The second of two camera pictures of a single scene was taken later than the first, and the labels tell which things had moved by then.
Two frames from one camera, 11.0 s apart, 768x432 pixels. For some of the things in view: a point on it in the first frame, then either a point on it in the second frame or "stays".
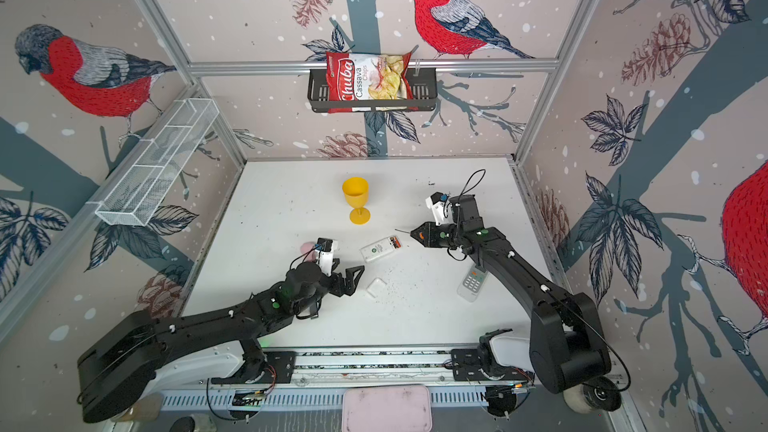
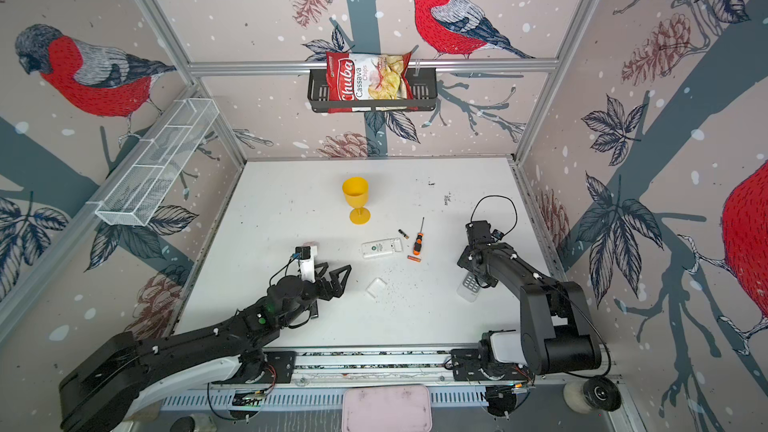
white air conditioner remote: x=380 y=247 stays
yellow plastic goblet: x=356 y=191 stays
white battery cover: x=375 y=286 stays
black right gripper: x=428 y=234 → x=464 y=259
